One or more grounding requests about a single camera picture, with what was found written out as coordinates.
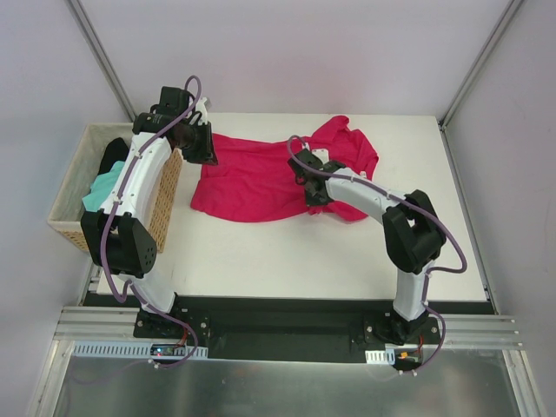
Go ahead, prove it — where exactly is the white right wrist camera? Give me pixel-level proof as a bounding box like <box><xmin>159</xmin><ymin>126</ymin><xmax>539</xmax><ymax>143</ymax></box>
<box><xmin>311</xmin><ymin>149</ymin><xmax>329</xmax><ymax>163</ymax></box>

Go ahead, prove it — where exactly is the aluminium frame post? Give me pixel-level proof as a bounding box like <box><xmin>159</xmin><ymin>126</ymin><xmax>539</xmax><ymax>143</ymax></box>
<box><xmin>64</xmin><ymin>0</ymin><xmax>137</xmax><ymax>122</ymax></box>
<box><xmin>438</xmin><ymin>0</ymin><xmax>526</xmax><ymax>132</ymax></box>

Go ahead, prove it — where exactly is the white cable duct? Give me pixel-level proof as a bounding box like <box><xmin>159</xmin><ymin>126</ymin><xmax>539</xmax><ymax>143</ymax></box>
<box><xmin>365</xmin><ymin>348</ymin><xmax>395</xmax><ymax>366</ymax></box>
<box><xmin>73</xmin><ymin>341</ymin><xmax>209</xmax><ymax>361</ymax></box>

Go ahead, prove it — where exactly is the right white cable duct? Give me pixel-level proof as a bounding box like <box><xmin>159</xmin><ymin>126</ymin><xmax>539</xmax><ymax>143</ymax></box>
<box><xmin>365</xmin><ymin>348</ymin><xmax>395</xmax><ymax>366</ymax></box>

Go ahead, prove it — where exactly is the left aluminium frame post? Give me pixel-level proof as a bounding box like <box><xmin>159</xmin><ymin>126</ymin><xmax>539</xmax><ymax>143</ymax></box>
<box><xmin>64</xmin><ymin>0</ymin><xmax>137</xmax><ymax>122</ymax></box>

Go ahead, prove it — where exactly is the pink t shirt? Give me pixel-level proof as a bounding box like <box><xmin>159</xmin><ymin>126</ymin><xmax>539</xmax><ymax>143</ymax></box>
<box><xmin>190</xmin><ymin>116</ymin><xmax>379</xmax><ymax>222</ymax></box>

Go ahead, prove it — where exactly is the teal t shirt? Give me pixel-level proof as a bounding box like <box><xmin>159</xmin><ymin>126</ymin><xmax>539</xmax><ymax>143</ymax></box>
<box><xmin>82</xmin><ymin>161</ymin><xmax>124</xmax><ymax>212</ymax></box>

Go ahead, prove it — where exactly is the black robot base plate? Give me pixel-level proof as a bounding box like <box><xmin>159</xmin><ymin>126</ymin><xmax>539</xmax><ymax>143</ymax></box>
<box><xmin>133</xmin><ymin>295</ymin><xmax>445</xmax><ymax>364</ymax></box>

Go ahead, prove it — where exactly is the black t shirt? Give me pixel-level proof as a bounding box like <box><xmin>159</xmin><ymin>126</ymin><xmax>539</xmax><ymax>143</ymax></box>
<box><xmin>98</xmin><ymin>137</ymin><xmax>129</xmax><ymax>175</ymax></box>

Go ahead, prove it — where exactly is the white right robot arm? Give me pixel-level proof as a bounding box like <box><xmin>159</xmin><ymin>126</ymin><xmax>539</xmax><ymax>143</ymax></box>
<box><xmin>288</xmin><ymin>149</ymin><xmax>447</xmax><ymax>343</ymax></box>

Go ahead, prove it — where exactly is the right aluminium frame post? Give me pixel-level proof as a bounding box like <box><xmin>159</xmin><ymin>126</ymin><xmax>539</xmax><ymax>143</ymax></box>
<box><xmin>438</xmin><ymin>0</ymin><xmax>526</xmax><ymax>132</ymax></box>

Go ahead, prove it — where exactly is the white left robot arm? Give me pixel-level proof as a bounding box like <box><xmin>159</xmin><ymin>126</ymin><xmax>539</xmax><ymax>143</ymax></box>
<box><xmin>81</xmin><ymin>86</ymin><xmax>218</xmax><ymax>338</ymax></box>

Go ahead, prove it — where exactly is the left white cable duct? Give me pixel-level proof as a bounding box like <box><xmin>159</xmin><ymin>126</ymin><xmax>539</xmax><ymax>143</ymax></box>
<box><xmin>73</xmin><ymin>341</ymin><xmax>209</xmax><ymax>361</ymax></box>

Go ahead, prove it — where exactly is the wicker laundry basket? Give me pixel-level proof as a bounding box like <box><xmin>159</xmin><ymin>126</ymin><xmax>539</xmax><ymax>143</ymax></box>
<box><xmin>48</xmin><ymin>123</ymin><xmax>182</xmax><ymax>253</ymax></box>

